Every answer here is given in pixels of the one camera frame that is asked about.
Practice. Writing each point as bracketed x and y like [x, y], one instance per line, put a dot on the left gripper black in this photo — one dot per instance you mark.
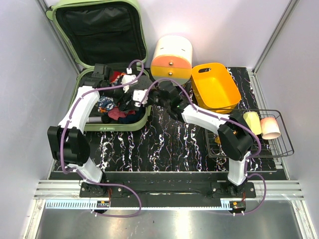
[121, 101]

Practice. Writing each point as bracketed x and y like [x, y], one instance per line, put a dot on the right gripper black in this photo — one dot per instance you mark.
[150, 92]

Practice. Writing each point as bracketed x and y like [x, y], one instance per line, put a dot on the grey dotted cloth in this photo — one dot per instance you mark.
[132, 92]

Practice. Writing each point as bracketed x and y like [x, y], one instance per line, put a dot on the green hard-shell suitcase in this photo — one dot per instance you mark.
[97, 33]

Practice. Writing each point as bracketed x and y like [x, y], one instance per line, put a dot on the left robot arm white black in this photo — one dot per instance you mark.
[67, 141]

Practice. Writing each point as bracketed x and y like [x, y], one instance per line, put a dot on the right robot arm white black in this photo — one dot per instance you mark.
[236, 138]

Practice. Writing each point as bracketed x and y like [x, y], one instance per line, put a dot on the red garment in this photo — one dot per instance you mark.
[115, 113]

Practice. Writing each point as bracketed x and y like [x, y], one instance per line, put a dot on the blue orange patterned garment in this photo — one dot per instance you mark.
[105, 104]

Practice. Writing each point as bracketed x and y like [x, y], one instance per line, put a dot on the white cylindrical bottle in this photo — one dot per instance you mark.
[94, 120]

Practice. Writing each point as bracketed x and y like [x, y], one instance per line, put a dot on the white cylindrical drawer cabinet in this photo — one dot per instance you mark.
[172, 59]

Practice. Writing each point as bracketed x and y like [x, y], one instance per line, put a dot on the orange plastic basket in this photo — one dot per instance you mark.
[214, 88]

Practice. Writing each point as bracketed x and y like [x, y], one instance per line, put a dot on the yellow plate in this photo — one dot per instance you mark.
[217, 140]

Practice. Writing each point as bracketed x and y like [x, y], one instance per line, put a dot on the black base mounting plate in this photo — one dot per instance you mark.
[213, 189]

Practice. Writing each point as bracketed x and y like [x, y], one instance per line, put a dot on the pink white cup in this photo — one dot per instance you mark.
[270, 128]

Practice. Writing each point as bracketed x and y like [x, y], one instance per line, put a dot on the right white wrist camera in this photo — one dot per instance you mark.
[140, 98]

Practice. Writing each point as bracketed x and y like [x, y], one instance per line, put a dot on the black wire rack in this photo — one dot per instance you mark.
[273, 148]

